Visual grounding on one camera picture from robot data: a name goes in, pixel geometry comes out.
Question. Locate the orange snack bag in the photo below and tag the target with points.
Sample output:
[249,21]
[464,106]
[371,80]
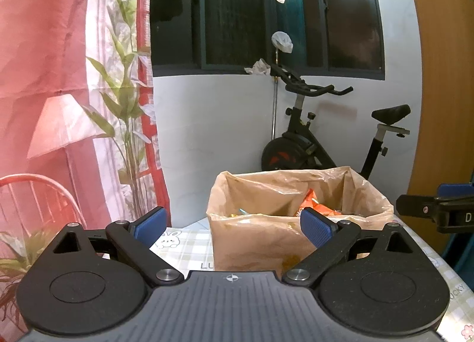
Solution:
[311,201]

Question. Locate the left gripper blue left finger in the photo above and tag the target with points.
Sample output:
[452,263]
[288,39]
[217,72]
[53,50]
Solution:
[148,228]

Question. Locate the pink printed backdrop curtain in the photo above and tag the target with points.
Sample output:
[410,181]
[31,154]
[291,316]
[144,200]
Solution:
[79,141]

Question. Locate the wooden door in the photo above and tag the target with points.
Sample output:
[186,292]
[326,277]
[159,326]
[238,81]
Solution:
[444,151]

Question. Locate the white plastic bag on pole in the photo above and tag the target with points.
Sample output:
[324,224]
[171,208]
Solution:
[282,42]

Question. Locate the metal pole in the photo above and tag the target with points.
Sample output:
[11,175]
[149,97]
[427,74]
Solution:
[275,98]

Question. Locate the cardboard box with plastic liner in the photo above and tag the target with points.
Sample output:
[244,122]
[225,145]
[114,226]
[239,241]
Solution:
[274,242]

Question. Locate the dark window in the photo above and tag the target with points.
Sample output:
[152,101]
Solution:
[330,37]

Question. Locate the checked Lucky tablecloth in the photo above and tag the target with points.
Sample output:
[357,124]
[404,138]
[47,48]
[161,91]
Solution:
[190,249]

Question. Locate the white crumpled cloth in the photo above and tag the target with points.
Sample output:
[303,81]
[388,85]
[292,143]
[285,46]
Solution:
[259,68]

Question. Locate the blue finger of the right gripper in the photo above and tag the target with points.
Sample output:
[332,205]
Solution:
[455,190]

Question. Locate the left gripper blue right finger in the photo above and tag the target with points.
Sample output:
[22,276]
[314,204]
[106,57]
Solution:
[317,228]

